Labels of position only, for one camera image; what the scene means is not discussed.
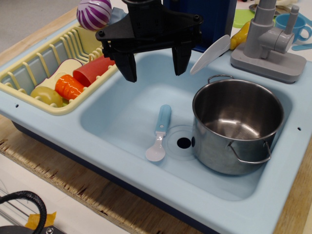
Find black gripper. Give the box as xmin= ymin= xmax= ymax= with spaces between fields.
xmin=96 ymin=0 xmax=203 ymax=82

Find stainless steel pot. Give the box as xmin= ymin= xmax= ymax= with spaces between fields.
xmin=192 ymin=75 xmax=284 ymax=176

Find grey-blue cloth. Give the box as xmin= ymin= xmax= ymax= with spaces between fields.
xmin=107 ymin=7 xmax=128 ymax=25

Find red plastic cup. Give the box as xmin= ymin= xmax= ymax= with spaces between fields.
xmin=73 ymin=57 xmax=115 ymax=87

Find purple striped toy onion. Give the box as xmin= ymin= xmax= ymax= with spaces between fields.
xmin=76 ymin=0 xmax=112 ymax=31

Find light blue toy sink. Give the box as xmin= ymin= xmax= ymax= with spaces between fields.
xmin=0 ymin=19 xmax=312 ymax=234

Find dark blue box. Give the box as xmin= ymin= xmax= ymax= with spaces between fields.
xmin=163 ymin=0 xmax=237 ymax=53

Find cream toy eggplant slice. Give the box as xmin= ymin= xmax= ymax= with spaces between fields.
xmin=37 ymin=58 xmax=82 ymax=90

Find orange toy carrot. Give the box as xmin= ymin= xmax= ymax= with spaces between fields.
xmin=55 ymin=75 xmax=84 ymax=100

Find green plastic plate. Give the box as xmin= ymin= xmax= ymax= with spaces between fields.
xmin=233 ymin=9 xmax=255 ymax=28

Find grey toy faucet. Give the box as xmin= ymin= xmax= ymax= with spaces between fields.
xmin=230 ymin=0 xmax=307 ymax=83

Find yellow-green toy potato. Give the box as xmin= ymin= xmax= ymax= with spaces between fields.
xmin=30 ymin=86 xmax=63 ymax=107

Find blue plastic utensil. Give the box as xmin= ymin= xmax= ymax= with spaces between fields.
xmin=292 ymin=43 xmax=312 ymax=51

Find yellow tape piece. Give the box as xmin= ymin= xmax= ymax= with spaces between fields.
xmin=24 ymin=211 xmax=57 ymax=230

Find white knife yellow handle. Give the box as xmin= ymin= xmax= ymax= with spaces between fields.
xmin=190 ymin=21 xmax=251 ymax=75

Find blue handled white spoon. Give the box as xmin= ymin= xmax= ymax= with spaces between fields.
xmin=145 ymin=104 xmax=172 ymax=162

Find black cable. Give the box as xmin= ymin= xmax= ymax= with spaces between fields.
xmin=0 ymin=191 xmax=47 ymax=234

